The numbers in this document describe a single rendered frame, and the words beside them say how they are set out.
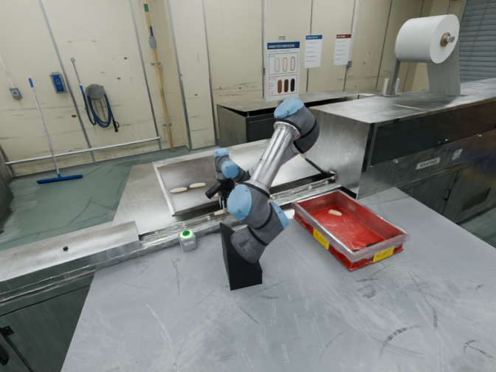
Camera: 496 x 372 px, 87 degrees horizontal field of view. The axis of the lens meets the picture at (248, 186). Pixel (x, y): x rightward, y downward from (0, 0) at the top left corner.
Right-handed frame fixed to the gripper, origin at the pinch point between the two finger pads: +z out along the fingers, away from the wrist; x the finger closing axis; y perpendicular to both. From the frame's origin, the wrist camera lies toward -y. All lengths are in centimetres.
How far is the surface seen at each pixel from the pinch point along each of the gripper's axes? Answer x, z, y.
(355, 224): -40, 6, 60
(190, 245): -16.5, 3.2, -24.0
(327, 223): -32, 6, 48
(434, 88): 15, -45, 193
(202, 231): -9.0, 3.1, -15.3
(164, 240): -8.2, 2.3, -34.6
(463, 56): 265, -44, 707
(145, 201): 45, 6, -37
